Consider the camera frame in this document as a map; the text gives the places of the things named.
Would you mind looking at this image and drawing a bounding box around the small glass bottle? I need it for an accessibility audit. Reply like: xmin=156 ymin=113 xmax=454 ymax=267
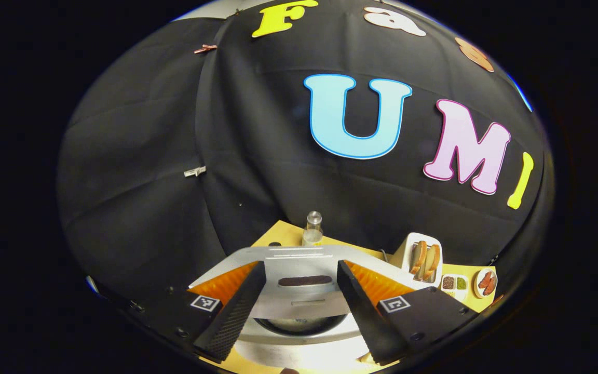
xmin=302 ymin=210 xmax=324 ymax=247

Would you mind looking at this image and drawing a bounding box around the white divided bean dish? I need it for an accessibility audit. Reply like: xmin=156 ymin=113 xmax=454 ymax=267
xmin=440 ymin=274 xmax=468 ymax=302

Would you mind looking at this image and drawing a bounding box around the white round plate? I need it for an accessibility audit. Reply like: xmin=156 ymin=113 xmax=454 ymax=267
xmin=473 ymin=268 xmax=498 ymax=299

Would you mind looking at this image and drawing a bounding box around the white rice cooker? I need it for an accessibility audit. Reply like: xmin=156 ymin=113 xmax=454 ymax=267
xmin=189 ymin=245 xmax=437 ymax=372

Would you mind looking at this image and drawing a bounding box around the bread slice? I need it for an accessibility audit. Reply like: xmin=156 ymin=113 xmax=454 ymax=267
xmin=410 ymin=241 xmax=427 ymax=275
xmin=424 ymin=244 xmax=441 ymax=279

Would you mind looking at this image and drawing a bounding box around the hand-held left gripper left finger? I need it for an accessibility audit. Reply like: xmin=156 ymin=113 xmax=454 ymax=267
xmin=123 ymin=261 xmax=267 ymax=363

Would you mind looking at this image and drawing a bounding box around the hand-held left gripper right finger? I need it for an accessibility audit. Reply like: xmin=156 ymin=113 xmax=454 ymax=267
xmin=336 ymin=260 xmax=479 ymax=365

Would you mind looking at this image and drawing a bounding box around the white toaster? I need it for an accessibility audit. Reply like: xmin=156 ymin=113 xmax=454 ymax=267
xmin=390 ymin=232 xmax=443 ymax=289

